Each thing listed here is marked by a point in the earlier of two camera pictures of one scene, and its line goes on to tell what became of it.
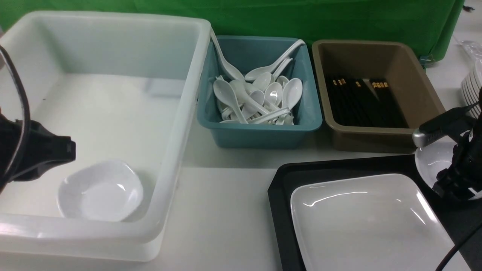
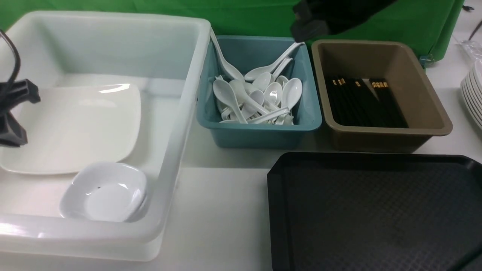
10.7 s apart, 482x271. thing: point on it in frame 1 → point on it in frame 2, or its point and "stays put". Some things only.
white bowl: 435,156 → 107,192
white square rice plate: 385,222 → 72,126
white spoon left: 226,92 stays put
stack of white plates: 471,85 stays put
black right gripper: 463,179 → 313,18
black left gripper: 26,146 → 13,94
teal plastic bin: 249,54 stays put
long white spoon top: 250,75 stays put
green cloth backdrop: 434,25 stays put
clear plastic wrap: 474,47 stays put
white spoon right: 292,91 stays put
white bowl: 104,191 → 140,214
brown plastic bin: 374,95 stays put
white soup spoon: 232,72 stays put
